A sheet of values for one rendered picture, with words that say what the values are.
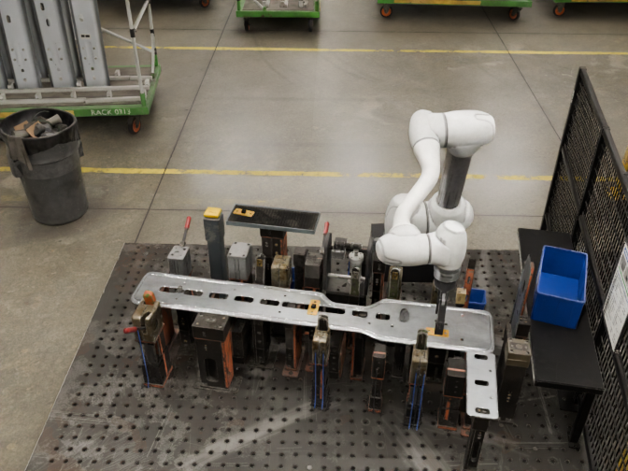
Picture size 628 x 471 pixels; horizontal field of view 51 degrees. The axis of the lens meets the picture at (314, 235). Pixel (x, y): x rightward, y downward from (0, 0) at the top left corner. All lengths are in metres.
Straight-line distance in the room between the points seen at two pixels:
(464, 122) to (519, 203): 2.69
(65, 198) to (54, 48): 1.85
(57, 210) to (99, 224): 0.29
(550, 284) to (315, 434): 1.07
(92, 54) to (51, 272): 2.37
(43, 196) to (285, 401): 2.81
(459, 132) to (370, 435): 1.16
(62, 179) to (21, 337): 1.20
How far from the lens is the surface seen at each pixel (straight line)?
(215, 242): 2.86
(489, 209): 5.07
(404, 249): 2.15
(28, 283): 4.57
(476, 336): 2.50
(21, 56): 6.48
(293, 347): 2.62
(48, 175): 4.81
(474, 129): 2.57
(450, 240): 2.16
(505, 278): 3.28
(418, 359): 2.31
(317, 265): 2.61
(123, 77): 6.52
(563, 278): 2.81
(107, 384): 2.79
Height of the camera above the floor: 2.69
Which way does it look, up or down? 36 degrees down
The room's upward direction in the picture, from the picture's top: straight up
